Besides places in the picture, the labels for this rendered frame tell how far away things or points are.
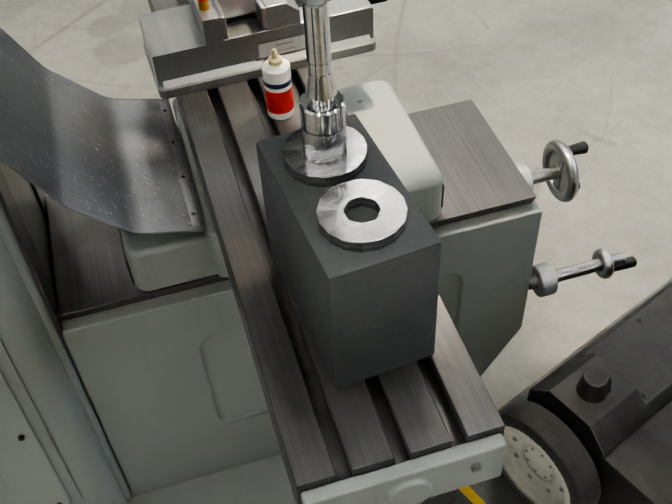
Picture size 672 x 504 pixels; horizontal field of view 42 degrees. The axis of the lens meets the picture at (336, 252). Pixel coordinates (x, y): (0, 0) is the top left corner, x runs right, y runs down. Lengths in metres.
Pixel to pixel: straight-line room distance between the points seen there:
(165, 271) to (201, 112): 0.24
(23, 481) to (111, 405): 0.18
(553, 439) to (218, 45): 0.76
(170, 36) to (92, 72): 1.78
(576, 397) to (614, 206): 1.25
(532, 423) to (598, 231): 1.19
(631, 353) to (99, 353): 0.84
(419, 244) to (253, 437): 0.93
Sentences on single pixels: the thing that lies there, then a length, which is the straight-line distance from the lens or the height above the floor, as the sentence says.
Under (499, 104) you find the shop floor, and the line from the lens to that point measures 2.86.
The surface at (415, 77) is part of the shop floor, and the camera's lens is 2.96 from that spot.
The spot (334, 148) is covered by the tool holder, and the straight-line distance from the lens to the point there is 0.91.
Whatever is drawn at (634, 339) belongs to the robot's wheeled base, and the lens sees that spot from 1.51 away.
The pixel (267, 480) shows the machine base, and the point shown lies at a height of 0.20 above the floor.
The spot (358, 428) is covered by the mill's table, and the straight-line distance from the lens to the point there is 0.95.
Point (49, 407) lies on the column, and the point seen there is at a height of 0.62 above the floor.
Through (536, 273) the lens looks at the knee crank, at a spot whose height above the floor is 0.54.
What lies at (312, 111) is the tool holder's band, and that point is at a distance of 0.89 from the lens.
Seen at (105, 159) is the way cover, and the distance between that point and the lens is 1.34.
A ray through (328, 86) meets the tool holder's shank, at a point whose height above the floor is 1.23.
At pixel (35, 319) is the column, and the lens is 1.32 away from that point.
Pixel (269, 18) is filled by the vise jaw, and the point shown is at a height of 1.03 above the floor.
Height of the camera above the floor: 1.75
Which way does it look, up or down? 47 degrees down
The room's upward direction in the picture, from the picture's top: 4 degrees counter-clockwise
